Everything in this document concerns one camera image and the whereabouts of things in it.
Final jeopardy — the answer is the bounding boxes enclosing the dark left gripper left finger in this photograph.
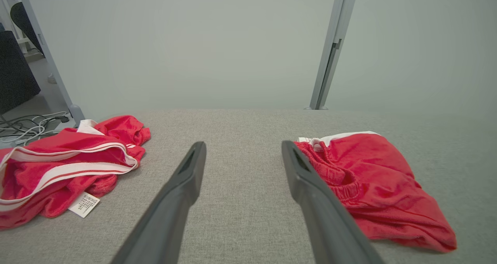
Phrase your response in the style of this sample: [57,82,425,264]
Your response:
[111,141,207,264]

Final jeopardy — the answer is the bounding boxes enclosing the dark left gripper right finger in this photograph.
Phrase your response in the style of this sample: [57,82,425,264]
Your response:
[282,141,385,264]

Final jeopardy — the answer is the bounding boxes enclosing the red shorts with white stripes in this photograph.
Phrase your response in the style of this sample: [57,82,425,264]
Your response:
[294,131,457,254]

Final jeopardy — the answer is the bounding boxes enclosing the red basketball jersey white trim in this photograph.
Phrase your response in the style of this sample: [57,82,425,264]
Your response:
[0,115,151,230]

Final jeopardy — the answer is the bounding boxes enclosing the black office chair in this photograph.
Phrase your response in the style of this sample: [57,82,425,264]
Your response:
[10,2,44,57]

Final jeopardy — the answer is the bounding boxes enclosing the white floor cable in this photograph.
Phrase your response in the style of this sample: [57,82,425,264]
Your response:
[0,112,70,145]

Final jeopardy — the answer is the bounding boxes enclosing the grey metal partition post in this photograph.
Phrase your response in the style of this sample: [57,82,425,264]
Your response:
[304,0,360,110]
[15,0,85,127]

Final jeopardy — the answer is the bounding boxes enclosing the grey floor cable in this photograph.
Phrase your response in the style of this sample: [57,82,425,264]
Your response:
[0,115,59,138]

